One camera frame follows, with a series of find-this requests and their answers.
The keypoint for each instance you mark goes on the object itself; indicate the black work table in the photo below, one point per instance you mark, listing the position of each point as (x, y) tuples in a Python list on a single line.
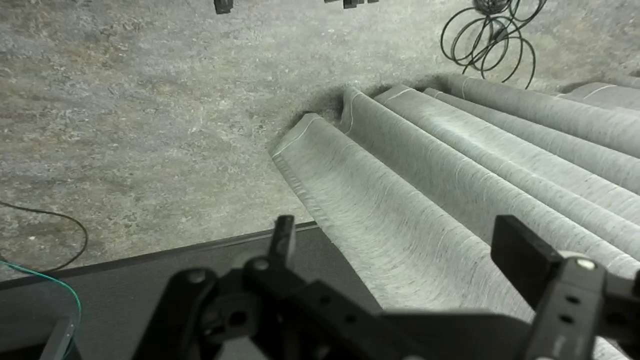
[(133, 286)]

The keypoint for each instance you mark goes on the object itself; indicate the black stand foot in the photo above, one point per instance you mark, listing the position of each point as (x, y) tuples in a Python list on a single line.
[(222, 5), (350, 3)]

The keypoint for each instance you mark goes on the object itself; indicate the grey woven curtain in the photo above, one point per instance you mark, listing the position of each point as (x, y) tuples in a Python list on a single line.
[(413, 201)]

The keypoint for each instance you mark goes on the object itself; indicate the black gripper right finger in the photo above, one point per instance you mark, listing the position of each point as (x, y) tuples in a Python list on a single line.
[(533, 267)]

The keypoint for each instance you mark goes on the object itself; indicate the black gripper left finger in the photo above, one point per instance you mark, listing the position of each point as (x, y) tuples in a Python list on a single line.
[(282, 241)]

